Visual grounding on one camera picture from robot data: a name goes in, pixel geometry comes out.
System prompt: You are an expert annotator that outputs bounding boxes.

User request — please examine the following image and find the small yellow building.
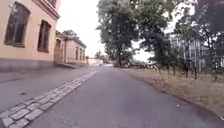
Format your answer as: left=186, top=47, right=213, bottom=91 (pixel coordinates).
left=53, top=29, right=89, bottom=66

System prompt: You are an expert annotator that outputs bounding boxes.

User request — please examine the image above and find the dry grass verge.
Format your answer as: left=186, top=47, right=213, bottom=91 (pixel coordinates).
left=116, top=67, right=224, bottom=120

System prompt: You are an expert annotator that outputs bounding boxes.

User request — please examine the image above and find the grey building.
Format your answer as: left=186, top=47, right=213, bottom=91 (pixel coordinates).
left=165, top=32, right=211, bottom=69

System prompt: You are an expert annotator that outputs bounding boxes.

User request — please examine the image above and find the row of trees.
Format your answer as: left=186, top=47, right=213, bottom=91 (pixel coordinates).
left=94, top=0, right=224, bottom=81

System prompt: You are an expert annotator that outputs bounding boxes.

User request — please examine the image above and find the large yellow building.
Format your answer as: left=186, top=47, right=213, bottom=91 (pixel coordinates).
left=0, top=0, right=63, bottom=73

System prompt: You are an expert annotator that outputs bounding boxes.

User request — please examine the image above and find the pale building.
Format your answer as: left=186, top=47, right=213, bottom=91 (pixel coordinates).
left=86, top=58, right=105, bottom=67

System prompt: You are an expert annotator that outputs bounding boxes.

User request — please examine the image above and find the cobblestone strip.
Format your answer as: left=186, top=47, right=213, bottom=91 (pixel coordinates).
left=0, top=70, right=99, bottom=128

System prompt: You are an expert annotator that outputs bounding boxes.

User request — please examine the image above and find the grey asphalt pavement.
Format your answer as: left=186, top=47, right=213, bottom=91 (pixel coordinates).
left=0, top=65, right=98, bottom=113

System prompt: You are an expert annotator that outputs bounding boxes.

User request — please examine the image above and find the fence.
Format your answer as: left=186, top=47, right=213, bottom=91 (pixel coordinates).
left=132, top=59, right=224, bottom=82

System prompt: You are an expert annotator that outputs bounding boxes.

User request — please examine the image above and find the grey asphalt road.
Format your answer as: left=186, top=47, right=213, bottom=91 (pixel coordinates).
left=24, top=66, right=224, bottom=128

